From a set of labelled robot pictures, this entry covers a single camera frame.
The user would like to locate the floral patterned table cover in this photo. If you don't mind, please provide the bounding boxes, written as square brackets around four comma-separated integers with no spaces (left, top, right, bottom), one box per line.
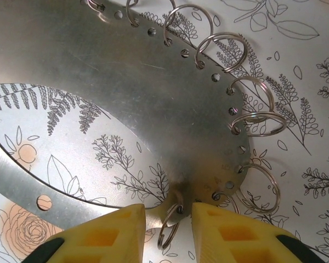
[0,0,329,263]

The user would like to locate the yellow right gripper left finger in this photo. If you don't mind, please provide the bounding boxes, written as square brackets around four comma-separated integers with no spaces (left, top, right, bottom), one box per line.
[23,204,146,263]

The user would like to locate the steel key ring plate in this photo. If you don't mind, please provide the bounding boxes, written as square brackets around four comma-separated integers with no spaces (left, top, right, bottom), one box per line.
[0,0,250,231]

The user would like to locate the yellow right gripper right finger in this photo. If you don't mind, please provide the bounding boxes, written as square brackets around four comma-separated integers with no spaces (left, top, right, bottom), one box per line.
[191,202,326,263]

